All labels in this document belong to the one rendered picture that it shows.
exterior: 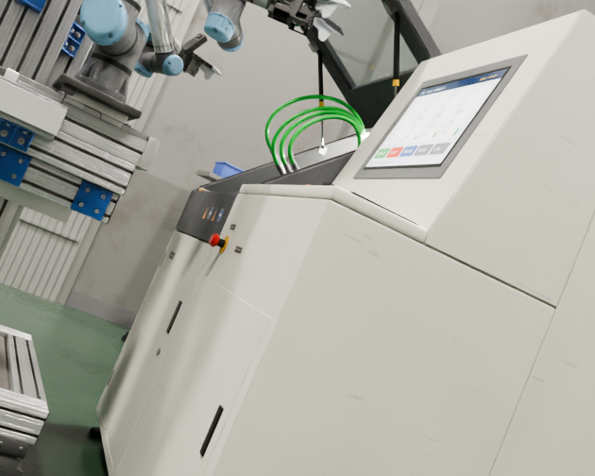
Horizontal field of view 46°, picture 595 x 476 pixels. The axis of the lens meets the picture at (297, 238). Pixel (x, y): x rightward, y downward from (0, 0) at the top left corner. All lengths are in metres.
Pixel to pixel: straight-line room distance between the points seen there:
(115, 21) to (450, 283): 1.03
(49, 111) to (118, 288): 3.57
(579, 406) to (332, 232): 0.71
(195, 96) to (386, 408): 4.18
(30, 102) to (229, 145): 3.70
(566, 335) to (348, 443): 0.54
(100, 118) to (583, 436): 1.43
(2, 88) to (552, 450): 1.50
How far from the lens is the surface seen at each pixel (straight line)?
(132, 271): 5.33
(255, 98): 5.54
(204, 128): 5.40
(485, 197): 1.50
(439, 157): 1.62
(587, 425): 1.75
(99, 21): 1.89
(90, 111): 1.99
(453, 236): 1.46
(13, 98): 1.85
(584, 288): 1.67
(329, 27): 1.96
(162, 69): 2.70
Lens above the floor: 0.78
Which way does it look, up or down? 4 degrees up
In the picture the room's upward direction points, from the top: 23 degrees clockwise
